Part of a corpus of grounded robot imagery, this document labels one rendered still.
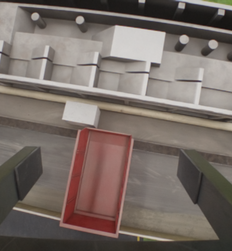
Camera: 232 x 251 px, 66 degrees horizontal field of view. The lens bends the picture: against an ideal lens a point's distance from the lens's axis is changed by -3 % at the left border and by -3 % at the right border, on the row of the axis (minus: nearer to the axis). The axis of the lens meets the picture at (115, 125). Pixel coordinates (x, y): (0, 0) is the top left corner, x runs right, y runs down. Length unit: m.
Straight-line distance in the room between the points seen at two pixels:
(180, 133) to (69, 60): 0.52
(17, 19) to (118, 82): 0.45
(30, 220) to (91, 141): 0.75
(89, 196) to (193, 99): 0.53
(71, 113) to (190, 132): 0.49
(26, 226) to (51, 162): 0.65
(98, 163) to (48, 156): 0.21
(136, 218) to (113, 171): 0.21
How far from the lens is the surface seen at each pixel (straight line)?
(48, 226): 1.31
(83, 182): 0.78
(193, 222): 0.85
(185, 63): 0.70
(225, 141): 0.88
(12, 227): 1.41
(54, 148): 0.81
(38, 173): 0.17
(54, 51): 0.73
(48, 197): 0.83
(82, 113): 0.69
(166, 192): 0.79
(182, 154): 0.16
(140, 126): 0.77
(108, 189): 0.77
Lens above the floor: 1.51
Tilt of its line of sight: 80 degrees down
